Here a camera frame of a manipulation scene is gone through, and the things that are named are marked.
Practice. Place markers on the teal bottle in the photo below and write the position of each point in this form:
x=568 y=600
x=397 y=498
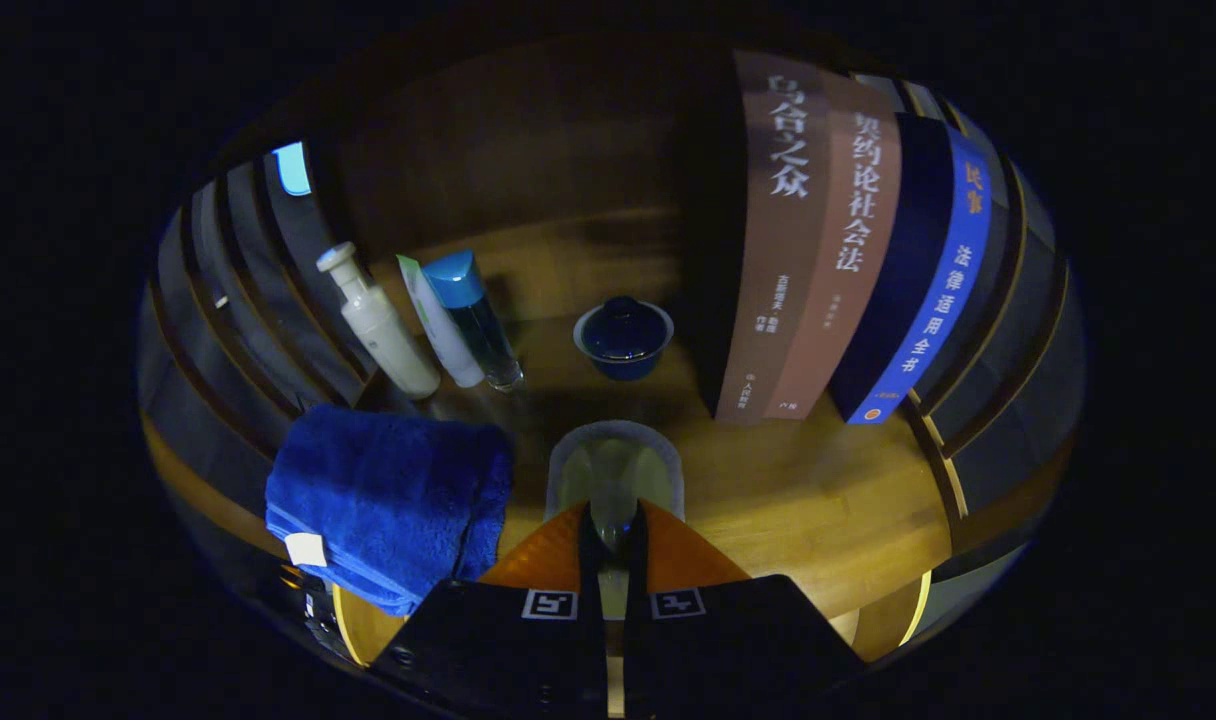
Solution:
x=478 y=320

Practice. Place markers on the reddish brown book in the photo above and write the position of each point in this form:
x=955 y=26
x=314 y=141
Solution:
x=848 y=260

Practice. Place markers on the wooden cabinet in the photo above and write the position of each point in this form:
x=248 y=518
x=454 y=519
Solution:
x=528 y=150

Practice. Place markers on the blue lidded teacup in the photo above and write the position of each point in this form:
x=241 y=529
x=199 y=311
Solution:
x=623 y=338

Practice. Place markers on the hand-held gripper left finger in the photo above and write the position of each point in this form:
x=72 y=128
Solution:
x=488 y=650

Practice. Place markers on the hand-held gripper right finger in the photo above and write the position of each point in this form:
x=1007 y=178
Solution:
x=738 y=650

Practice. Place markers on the blue towel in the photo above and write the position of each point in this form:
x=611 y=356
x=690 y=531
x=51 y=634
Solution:
x=378 y=490

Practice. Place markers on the white and green box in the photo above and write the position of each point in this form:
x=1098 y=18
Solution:
x=443 y=335

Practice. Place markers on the wooden countertop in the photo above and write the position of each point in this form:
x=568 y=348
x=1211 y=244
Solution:
x=798 y=490

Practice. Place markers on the dark brown book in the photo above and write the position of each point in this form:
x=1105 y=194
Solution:
x=773 y=250

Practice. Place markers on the pale green ornament white base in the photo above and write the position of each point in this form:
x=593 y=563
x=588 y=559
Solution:
x=613 y=465

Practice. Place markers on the white pump bottle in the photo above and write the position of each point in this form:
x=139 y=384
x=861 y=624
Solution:
x=383 y=335

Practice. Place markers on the blue book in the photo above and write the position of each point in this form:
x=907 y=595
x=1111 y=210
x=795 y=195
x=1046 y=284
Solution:
x=933 y=300

